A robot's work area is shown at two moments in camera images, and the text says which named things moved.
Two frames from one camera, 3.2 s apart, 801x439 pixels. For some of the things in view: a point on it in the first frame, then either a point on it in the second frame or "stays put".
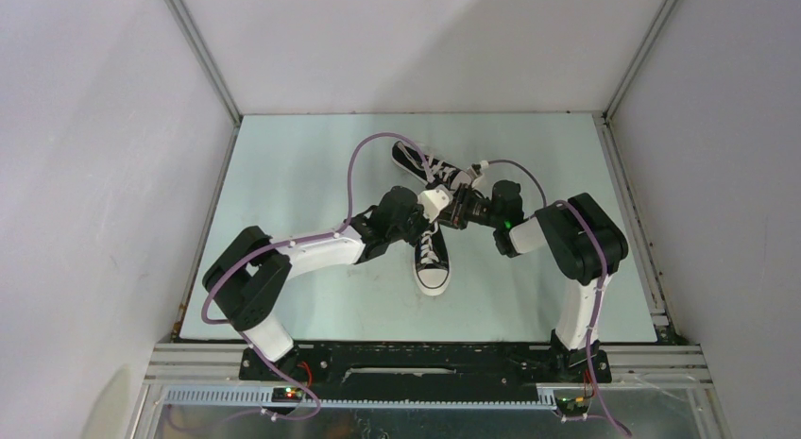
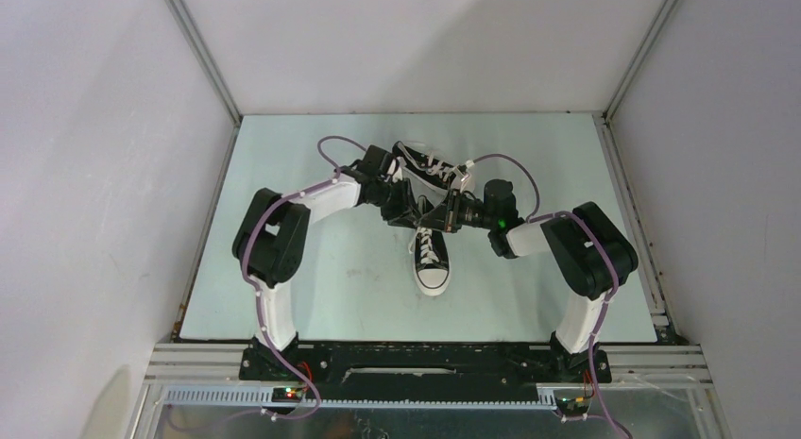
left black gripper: (423, 224) -> (405, 212)
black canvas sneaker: (432, 261) stays put
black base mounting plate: (421, 372) stays put
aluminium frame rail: (679, 366) stays put
